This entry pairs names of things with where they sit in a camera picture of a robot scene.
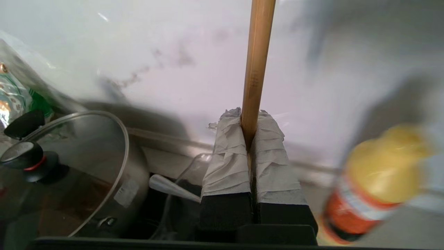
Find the orange detergent bottle yellow cap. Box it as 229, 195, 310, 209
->
319, 125, 435, 245

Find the silver spoon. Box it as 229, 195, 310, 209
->
149, 174, 202, 203

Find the printed plastic snack bag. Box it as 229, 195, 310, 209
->
0, 31, 54, 131

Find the stainless steel cooking pot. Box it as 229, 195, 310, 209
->
0, 110, 150, 240

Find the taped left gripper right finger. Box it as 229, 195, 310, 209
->
250, 110, 318, 237

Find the glass lid black knob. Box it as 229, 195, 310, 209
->
0, 111, 129, 237

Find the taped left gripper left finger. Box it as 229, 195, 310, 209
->
199, 108, 253, 232

